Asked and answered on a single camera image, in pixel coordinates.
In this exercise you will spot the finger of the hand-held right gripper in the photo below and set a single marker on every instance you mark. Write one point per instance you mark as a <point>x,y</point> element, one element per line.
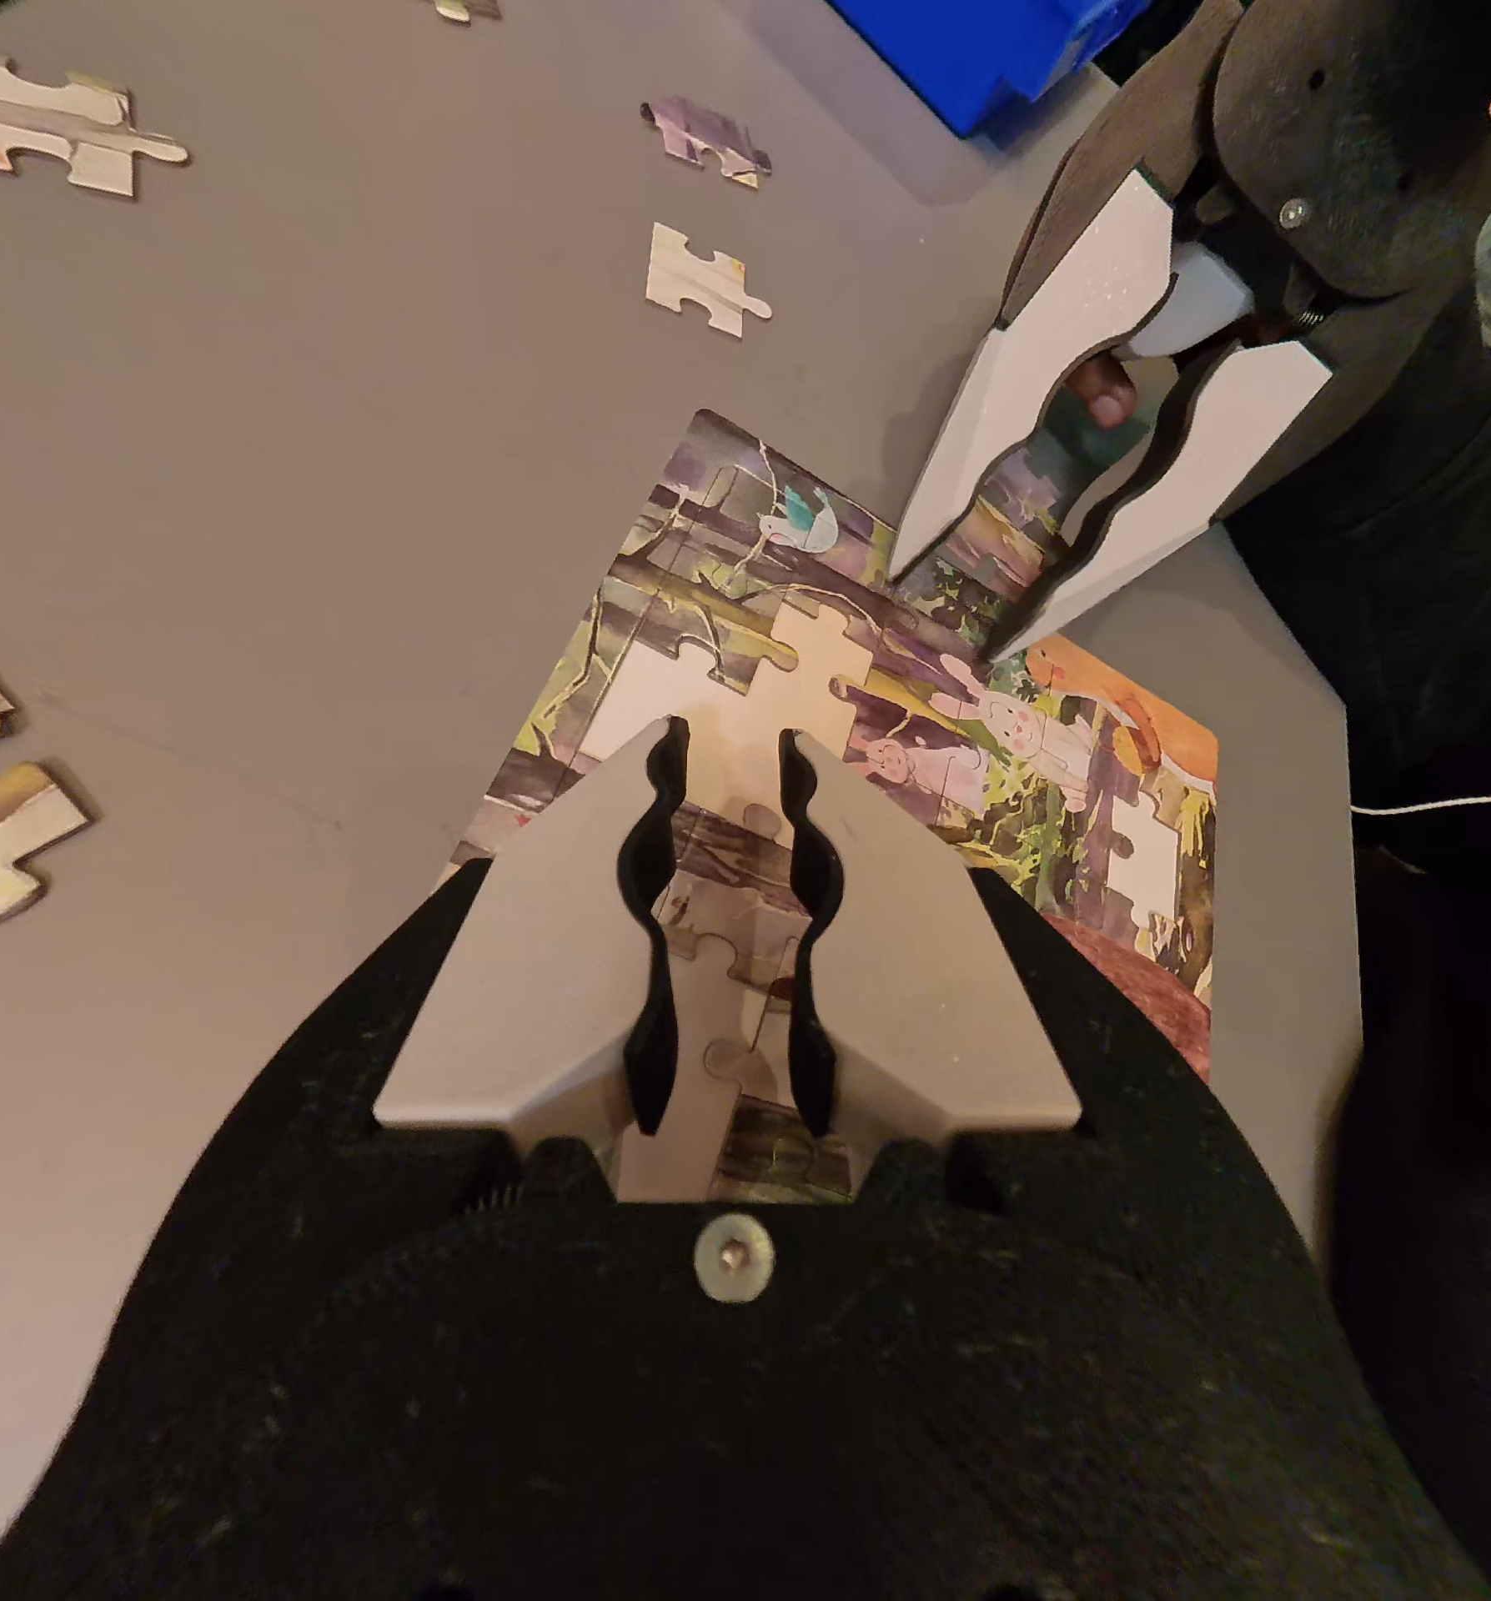
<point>1071,300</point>
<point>1208,450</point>

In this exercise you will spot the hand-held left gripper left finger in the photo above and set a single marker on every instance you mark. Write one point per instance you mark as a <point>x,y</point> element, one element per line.
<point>521,987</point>

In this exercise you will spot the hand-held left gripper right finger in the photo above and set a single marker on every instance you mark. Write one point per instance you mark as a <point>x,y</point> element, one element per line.
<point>933,987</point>

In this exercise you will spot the illustrated jigsaw puzzle board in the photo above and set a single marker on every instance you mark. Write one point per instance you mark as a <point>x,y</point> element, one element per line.
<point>696,587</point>

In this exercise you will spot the person's right hand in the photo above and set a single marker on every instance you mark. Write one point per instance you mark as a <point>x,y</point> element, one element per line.
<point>1102,389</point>

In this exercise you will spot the blue plastic bin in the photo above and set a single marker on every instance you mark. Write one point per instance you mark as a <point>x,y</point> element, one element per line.
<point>971,61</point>

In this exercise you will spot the white puzzle piece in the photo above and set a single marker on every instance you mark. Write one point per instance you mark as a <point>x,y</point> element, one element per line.
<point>696,274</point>

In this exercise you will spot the purple puzzle piece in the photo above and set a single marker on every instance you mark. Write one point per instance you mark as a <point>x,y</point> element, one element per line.
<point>701,133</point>

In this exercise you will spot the yellow cream puzzle piece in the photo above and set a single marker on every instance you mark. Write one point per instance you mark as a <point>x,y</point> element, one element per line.
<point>7,838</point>

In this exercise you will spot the pale grey-banded puzzle piece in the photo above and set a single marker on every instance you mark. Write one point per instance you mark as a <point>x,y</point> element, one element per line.
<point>57,118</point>

